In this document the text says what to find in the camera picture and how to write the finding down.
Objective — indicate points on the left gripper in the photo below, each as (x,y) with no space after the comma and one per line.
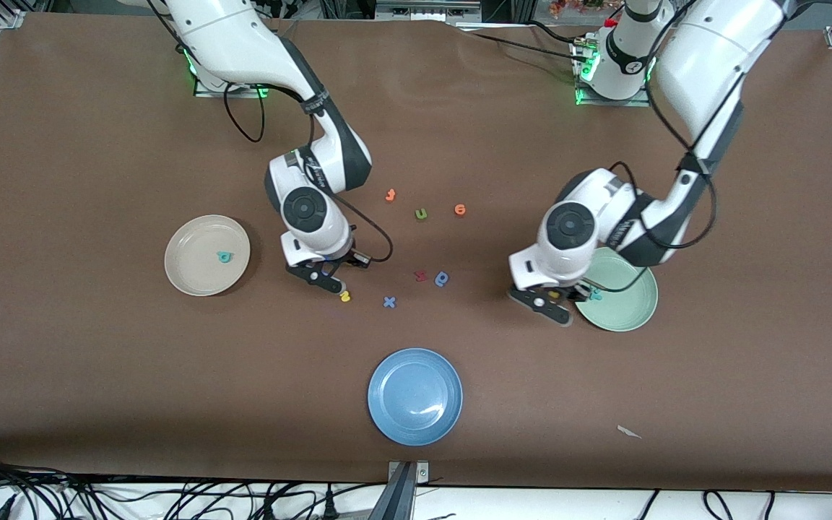
(576,290)

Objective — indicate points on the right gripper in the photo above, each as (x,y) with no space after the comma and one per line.
(344,261)

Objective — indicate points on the teal foam letter p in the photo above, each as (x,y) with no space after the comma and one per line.
(224,256)

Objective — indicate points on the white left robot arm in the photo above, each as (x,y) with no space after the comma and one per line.
(712,58)

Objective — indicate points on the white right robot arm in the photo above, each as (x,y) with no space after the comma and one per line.
(243,43)

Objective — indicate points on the pale green plate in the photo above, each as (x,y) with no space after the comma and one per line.
(625,310)

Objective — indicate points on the blue letter p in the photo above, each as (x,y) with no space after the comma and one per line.
(442,279)

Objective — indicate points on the blue plate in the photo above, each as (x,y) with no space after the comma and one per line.
(416,397)

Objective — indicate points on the small white paper scrap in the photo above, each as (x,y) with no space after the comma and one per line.
(629,432)

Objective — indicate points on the beige brown plate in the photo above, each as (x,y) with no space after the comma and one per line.
(192,267)

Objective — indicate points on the brown table cover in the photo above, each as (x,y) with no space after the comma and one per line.
(98,361)

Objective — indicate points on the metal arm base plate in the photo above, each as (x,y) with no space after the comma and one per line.
(203,91)
(611,103)

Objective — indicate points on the small metal bracket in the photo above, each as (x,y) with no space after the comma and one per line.
(422,473)

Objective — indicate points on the black camera pole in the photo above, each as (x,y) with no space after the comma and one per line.
(396,500)

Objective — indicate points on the grey metal frame box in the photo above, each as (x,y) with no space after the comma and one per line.
(427,10)

